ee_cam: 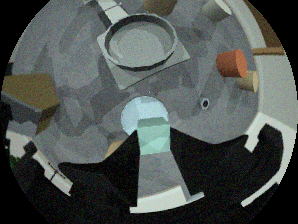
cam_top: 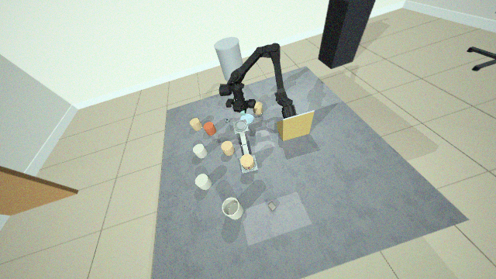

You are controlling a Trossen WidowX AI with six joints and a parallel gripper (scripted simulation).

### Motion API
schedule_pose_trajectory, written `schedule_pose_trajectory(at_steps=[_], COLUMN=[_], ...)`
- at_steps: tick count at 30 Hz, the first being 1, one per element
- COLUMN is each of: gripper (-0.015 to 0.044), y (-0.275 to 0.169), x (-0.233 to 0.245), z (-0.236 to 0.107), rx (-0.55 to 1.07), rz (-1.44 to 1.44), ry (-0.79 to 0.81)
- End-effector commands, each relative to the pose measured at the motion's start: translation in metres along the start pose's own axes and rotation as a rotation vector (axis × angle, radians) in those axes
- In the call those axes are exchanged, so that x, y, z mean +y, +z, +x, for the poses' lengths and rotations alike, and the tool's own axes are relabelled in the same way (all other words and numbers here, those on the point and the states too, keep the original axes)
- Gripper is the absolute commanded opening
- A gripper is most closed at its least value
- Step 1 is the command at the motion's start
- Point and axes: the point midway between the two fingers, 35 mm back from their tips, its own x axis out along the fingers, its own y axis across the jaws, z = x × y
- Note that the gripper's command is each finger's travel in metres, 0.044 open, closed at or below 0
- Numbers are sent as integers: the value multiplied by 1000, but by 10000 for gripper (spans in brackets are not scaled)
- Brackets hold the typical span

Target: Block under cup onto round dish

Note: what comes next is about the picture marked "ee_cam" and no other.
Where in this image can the pale green block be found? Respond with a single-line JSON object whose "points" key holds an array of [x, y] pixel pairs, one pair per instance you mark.
{"points": [[153, 135]]}

